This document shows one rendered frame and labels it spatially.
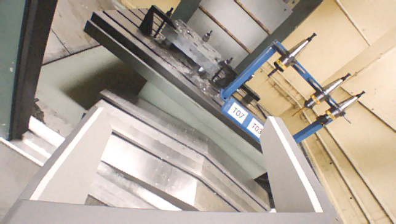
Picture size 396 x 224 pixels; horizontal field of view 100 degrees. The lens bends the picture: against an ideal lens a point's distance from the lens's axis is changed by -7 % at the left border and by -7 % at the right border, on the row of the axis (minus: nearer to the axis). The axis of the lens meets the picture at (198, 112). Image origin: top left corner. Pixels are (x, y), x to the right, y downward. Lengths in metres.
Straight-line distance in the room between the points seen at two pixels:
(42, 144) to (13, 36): 0.24
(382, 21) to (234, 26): 1.22
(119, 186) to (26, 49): 0.30
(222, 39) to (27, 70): 1.14
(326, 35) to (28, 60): 1.84
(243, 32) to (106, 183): 1.14
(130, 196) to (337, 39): 1.83
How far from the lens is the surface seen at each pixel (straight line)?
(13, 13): 0.29
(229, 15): 1.29
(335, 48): 1.93
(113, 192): 0.45
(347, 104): 0.94
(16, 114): 0.40
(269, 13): 1.30
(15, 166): 0.55
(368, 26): 2.01
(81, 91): 0.85
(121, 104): 0.70
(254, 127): 0.80
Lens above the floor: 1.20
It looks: 29 degrees down
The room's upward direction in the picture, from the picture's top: 45 degrees clockwise
